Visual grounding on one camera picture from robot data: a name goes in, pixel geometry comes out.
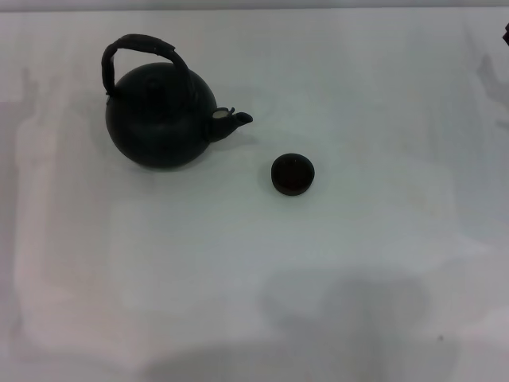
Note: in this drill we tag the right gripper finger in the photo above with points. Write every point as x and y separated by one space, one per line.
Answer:
506 35

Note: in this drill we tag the small dark teacup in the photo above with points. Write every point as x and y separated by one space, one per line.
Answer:
293 175

